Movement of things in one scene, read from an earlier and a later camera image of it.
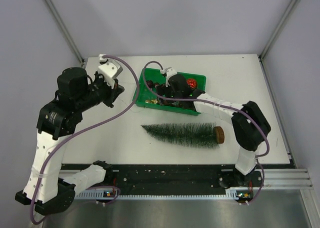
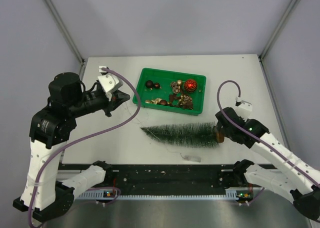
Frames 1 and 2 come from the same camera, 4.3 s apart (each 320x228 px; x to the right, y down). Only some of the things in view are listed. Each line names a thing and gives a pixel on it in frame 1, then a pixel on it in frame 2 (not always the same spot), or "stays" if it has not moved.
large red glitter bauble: x=192 y=83 stays
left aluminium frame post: x=62 y=24 stays
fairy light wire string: x=130 y=107 to x=153 y=134
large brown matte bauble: x=150 y=83 stays
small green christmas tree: x=203 y=135 stays
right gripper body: x=168 y=91 to x=226 y=132
